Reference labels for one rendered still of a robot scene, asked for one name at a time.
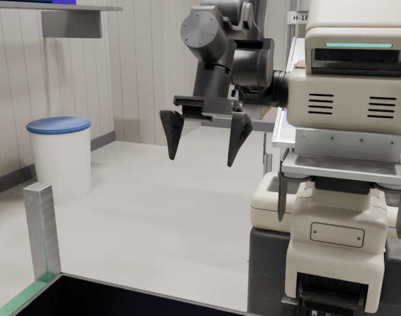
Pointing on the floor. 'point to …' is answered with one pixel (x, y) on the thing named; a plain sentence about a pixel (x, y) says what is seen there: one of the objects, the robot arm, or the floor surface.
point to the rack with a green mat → (38, 243)
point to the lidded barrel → (62, 155)
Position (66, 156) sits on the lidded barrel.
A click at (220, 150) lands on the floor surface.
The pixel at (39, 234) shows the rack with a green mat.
